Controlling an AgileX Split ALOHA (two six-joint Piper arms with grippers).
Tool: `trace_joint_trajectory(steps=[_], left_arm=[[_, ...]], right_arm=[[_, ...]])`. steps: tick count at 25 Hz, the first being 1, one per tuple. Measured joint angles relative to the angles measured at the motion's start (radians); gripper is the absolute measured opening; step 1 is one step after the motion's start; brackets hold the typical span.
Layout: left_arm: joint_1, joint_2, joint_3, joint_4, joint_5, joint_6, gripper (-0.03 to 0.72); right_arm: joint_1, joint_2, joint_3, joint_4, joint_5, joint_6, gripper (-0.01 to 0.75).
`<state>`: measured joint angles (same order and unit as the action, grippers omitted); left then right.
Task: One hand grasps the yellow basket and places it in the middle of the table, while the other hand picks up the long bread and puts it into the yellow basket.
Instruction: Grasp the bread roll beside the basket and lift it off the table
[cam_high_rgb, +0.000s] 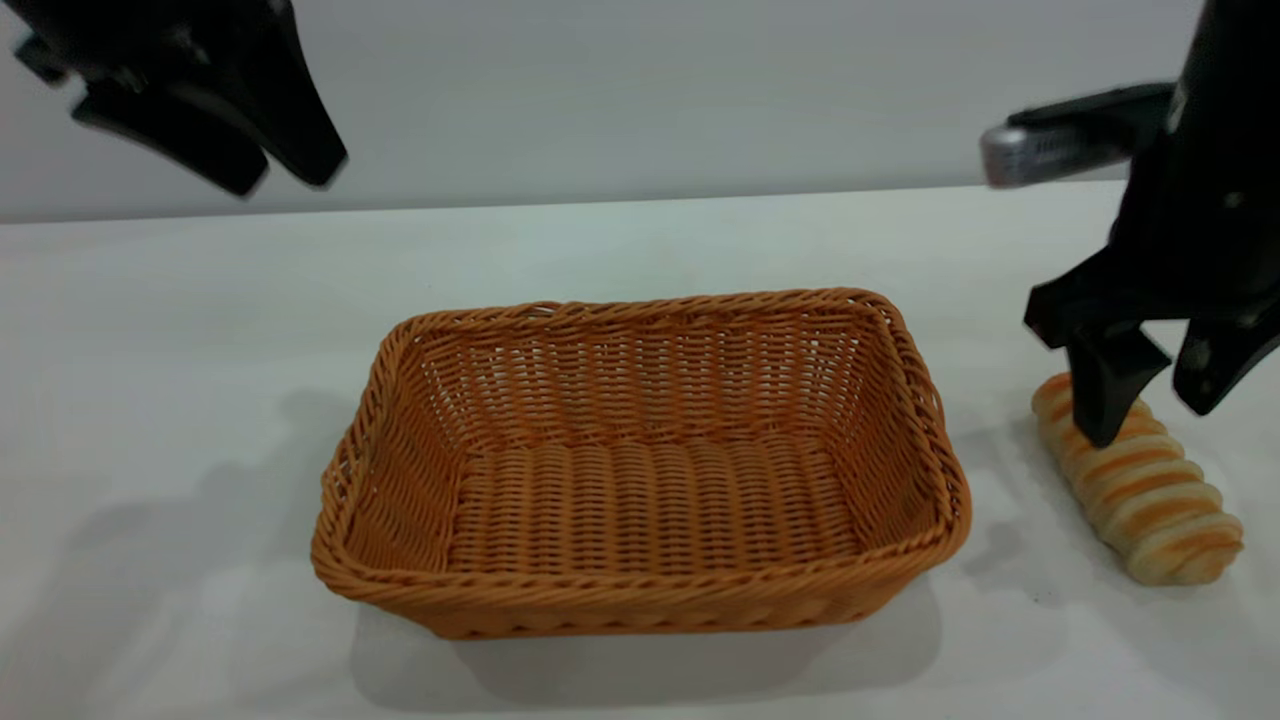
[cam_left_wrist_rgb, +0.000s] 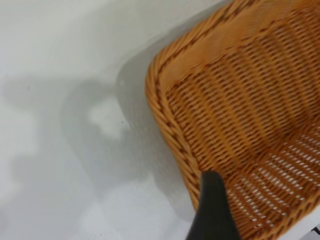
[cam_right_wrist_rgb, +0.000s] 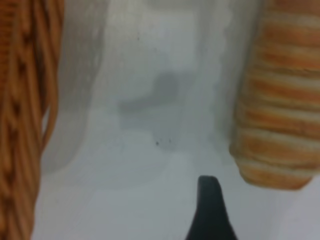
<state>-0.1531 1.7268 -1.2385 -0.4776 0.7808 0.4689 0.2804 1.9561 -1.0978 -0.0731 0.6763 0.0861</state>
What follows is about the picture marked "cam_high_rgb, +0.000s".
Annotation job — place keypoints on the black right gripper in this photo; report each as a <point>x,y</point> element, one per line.
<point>1200,230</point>

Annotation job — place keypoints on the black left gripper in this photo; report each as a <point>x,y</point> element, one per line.
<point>130,35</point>

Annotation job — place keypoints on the striped orange bread roll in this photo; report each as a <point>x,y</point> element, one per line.
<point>1150,500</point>

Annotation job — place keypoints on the orange wicker basket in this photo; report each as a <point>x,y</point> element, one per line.
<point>640,500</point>

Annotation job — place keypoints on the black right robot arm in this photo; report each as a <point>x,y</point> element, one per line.
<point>1245,40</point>

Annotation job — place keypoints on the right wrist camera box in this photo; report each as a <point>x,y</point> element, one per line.
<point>1060,145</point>

